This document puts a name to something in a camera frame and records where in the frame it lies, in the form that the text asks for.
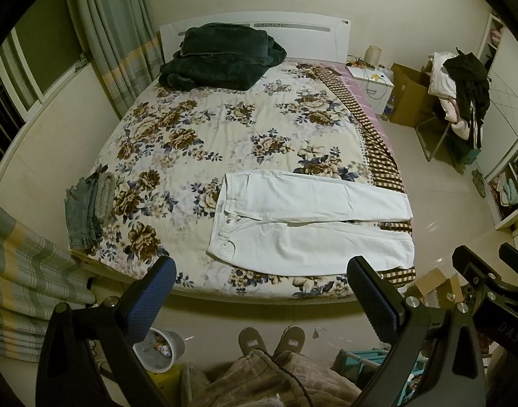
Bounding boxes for white pants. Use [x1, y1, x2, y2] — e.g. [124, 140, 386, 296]
[207, 170, 414, 276]

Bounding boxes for open cardboard box on floor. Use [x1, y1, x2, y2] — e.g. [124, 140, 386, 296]
[404, 268, 464, 309]

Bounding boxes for white trash bin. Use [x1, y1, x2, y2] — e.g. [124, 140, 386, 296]
[133, 327, 185, 374]

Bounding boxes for white wardrobe shelf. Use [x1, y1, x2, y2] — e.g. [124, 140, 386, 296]
[472, 14, 518, 230]

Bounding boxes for near green striped curtain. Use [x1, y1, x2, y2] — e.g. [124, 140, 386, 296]
[0, 207, 96, 363]

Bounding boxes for green striped curtain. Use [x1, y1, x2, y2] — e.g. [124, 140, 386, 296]
[0, 207, 96, 363]
[69, 0, 163, 116]

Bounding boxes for teal plastic stool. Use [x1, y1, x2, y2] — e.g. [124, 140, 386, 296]
[332, 348, 388, 390]

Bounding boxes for brown checkered blanket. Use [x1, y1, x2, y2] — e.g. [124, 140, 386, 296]
[312, 63, 416, 289]

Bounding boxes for grey folded shorts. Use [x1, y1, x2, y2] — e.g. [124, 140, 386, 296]
[65, 171, 116, 251]

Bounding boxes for left slipper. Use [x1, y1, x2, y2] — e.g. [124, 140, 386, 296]
[238, 327, 267, 355]

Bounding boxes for brown plush pajama legs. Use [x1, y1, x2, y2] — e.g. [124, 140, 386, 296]
[181, 349, 361, 406]

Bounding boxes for cardboard box by nightstand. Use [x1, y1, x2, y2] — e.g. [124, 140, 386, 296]
[390, 63, 436, 128]

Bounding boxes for chair with clothes pile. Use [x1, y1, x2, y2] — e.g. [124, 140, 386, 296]
[423, 51, 491, 172]

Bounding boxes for white nightstand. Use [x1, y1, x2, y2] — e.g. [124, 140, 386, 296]
[347, 65, 394, 116]

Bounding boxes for floral bed quilt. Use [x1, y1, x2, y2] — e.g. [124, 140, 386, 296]
[70, 60, 406, 302]

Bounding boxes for white headboard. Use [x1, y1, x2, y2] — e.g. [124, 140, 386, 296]
[158, 11, 352, 65]

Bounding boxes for dark green folded blanket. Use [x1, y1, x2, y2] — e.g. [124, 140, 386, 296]
[158, 23, 287, 91]

